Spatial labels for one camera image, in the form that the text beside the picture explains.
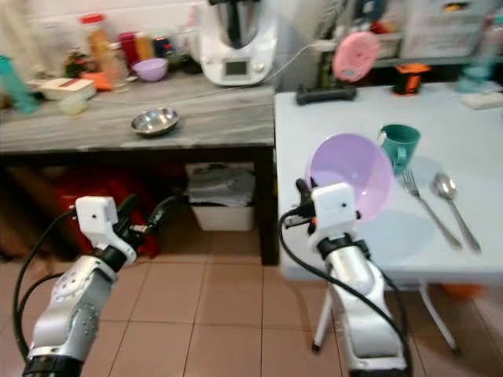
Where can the steel spoon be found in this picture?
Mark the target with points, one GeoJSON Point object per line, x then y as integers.
{"type": "Point", "coordinates": [446, 188]}

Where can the teal plastic cup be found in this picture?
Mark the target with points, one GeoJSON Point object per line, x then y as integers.
{"type": "Point", "coordinates": [401, 143]}

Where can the small purple bowl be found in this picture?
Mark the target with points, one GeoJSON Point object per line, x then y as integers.
{"type": "Point", "coordinates": [150, 70]}

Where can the grey storage box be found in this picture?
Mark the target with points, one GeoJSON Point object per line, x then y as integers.
{"type": "Point", "coordinates": [444, 31]}

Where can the white storage bin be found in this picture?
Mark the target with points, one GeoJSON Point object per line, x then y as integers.
{"type": "Point", "coordinates": [222, 200]}

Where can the small clear glass cup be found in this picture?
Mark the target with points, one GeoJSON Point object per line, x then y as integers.
{"type": "Point", "coordinates": [74, 105]}

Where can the dark table with marble top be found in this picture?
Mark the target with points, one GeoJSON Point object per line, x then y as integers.
{"type": "Point", "coordinates": [220, 118]}

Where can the small steel bowl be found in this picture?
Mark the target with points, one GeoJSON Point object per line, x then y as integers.
{"type": "Point", "coordinates": [155, 122]}

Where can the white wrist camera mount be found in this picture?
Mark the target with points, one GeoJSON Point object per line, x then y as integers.
{"type": "Point", "coordinates": [98, 220]}
{"type": "Point", "coordinates": [334, 208]}

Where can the red canister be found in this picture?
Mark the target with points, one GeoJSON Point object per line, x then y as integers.
{"type": "Point", "coordinates": [128, 51]}

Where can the white kitchen cooking machine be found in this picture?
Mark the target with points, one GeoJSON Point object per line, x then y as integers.
{"type": "Point", "coordinates": [238, 47]}

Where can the white folding table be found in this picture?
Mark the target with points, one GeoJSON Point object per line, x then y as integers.
{"type": "Point", "coordinates": [464, 149]}

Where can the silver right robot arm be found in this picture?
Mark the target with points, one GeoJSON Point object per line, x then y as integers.
{"type": "Point", "coordinates": [361, 306]}

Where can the steel fork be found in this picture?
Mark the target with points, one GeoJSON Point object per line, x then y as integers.
{"type": "Point", "coordinates": [428, 208]}

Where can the orange and black device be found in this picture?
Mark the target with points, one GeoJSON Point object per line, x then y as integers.
{"type": "Point", "coordinates": [413, 78]}

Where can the red-capped bottle of orange liquid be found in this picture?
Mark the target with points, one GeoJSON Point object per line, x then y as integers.
{"type": "Point", "coordinates": [98, 47]}

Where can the white food container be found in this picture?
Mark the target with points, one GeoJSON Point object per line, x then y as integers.
{"type": "Point", "coordinates": [67, 89]}

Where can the pale teal glass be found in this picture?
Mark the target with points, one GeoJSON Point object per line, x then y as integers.
{"type": "Point", "coordinates": [476, 78]}

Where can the teal water bottle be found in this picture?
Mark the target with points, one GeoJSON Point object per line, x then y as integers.
{"type": "Point", "coordinates": [17, 88]}

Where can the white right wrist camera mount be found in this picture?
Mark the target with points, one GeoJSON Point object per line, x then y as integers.
{"type": "Point", "coordinates": [334, 208]}

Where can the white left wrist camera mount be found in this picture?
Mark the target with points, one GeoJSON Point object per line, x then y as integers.
{"type": "Point", "coordinates": [98, 220]}

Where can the large purple plastic bowl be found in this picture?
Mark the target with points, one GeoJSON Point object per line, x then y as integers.
{"type": "Point", "coordinates": [354, 165]}

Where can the red plastic crate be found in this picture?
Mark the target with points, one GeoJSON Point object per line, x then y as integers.
{"type": "Point", "coordinates": [75, 184]}

